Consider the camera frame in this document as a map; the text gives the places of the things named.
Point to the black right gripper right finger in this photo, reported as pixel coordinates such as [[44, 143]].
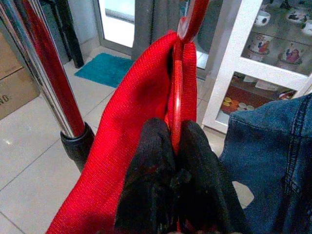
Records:
[[202, 185]]

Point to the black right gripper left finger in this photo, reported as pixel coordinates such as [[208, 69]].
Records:
[[148, 170]]

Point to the red knit shirt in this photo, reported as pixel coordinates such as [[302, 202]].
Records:
[[109, 146]]

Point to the red plastic hanger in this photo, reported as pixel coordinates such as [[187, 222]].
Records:
[[176, 109]]

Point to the blue denim jacket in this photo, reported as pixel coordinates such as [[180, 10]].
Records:
[[268, 158]]

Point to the red tray with round discs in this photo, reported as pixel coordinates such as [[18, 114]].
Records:
[[243, 100]]

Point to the chrome and black clothes rack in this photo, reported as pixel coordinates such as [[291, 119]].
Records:
[[68, 114]]

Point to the teal floor mat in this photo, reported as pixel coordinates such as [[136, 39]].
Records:
[[104, 70]]

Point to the white paper sheet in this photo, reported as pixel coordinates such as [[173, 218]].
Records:
[[263, 84]]

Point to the white glass-door cabinet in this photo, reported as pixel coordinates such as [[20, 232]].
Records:
[[231, 48]]

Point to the grey curtain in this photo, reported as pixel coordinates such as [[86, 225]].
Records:
[[151, 24]]

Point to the glass balcony door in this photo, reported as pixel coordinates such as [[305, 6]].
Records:
[[119, 26]]

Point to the cardboard box with black lettering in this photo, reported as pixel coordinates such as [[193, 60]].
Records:
[[17, 97]]

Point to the painted ceramic jar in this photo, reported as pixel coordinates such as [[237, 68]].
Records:
[[291, 54], [260, 45]]

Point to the white mug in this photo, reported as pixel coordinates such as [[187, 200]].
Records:
[[262, 18]]

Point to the plain brown cardboard box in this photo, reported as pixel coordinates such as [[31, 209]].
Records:
[[8, 58]]

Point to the white painted teapot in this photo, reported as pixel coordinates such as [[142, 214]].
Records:
[[307, 27], [297, 16]]

